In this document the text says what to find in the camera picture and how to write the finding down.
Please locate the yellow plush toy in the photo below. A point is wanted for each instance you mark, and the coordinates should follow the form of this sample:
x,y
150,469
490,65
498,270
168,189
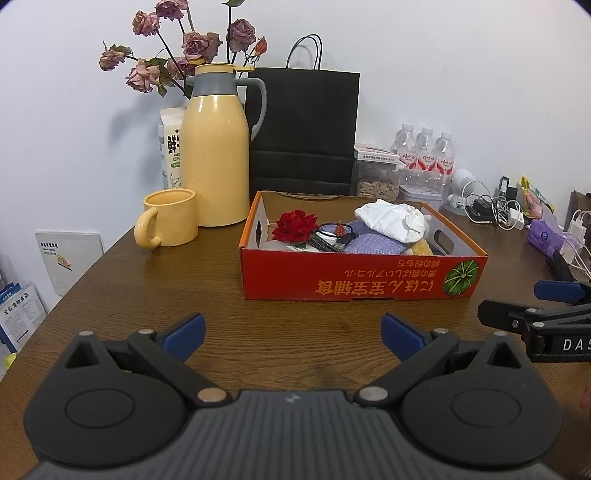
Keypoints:
x,y
420,248

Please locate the white board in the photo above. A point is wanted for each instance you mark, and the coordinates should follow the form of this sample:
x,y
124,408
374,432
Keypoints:
x,y
69,263

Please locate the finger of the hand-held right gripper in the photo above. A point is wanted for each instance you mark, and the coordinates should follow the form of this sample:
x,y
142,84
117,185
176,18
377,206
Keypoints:
x,y
503,314
558,290

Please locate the yellow thermos jug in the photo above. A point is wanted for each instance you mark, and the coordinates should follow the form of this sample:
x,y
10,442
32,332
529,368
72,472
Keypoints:
x,y
214,152

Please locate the blue and white leaflet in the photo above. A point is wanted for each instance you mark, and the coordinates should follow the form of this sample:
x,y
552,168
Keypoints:
x,y
21,318

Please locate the yellow mug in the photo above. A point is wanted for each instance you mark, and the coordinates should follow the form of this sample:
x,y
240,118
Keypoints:
x,y
173,219

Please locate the yellow-green small object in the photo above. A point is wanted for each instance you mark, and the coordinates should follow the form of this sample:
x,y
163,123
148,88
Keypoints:
x,y
10,361

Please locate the white milk carton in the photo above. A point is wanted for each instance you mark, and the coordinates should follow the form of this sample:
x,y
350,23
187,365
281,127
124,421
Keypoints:
x,y
171,147

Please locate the white cloth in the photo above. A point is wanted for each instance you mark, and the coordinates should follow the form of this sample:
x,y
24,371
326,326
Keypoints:
x,y
392,221

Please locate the red artificial rose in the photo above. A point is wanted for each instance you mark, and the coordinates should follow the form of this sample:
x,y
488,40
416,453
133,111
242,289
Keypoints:
x,y
295,226

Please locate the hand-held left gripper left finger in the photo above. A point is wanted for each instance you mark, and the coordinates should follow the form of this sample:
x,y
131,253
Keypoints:
x,y
188,333

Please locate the purple tissue pack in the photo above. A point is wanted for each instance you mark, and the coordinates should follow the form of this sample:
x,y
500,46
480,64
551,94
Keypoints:
x,y
545,237

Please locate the dried rose bouquet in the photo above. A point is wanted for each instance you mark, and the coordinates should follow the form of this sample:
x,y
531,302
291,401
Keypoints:
x,y
198,44

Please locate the clear snack container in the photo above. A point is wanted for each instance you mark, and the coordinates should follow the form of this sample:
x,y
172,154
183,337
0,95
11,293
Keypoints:
x,y
376,182

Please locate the white round device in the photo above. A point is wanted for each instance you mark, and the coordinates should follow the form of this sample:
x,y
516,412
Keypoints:
x,y
461,184

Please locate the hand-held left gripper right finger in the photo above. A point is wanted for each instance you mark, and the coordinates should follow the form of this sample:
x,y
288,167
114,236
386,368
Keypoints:
x,y
400,337

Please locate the black paper bag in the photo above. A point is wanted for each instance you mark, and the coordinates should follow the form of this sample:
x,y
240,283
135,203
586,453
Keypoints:
x,y
304,124

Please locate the white lidded tin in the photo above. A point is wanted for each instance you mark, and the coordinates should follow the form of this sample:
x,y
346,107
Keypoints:
x,y
422,194

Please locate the red cardboard box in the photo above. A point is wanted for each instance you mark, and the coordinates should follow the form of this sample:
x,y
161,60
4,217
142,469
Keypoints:
x,y
369,274

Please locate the brown paper bag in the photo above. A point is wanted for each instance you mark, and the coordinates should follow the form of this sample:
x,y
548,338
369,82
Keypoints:
x,y
581,203

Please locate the colourful snack packet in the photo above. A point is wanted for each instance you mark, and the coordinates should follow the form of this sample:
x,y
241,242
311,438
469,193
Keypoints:
x,y
535,198

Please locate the purple cloth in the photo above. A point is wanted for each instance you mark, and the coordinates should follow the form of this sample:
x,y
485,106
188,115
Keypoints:
x,y
374,244

